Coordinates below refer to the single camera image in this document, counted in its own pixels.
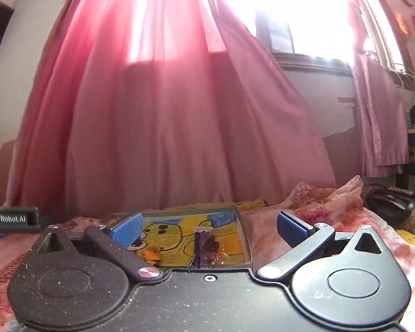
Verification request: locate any wooden window frame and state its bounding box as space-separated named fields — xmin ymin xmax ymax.
xmin=256 ymin=0 xmax=415 ymax=92

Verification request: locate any floral pink bedspread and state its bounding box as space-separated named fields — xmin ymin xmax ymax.
xmin=0 ymin=177 xmax=415 ymax=331

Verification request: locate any pink side curtain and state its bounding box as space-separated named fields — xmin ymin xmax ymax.
xmin=348 ymin=0 xmax=409 ymax=178

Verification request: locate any black bag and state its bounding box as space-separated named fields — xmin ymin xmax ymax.
xmin=364 ymin=184 xmax=415 ymax=228

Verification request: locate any dark purple candy packet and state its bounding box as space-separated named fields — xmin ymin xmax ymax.
xmin=188 ymin=226 xmax=223 ymax=269

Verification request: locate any grey shallow cardboard box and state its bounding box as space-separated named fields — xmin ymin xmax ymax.
xmin=102 ymin=204 xmax=255 ymax=271

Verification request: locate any yellow cartoon drawing sheet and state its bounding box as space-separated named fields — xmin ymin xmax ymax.
xmin=134 ymin=211 xmax=247 ymax=268

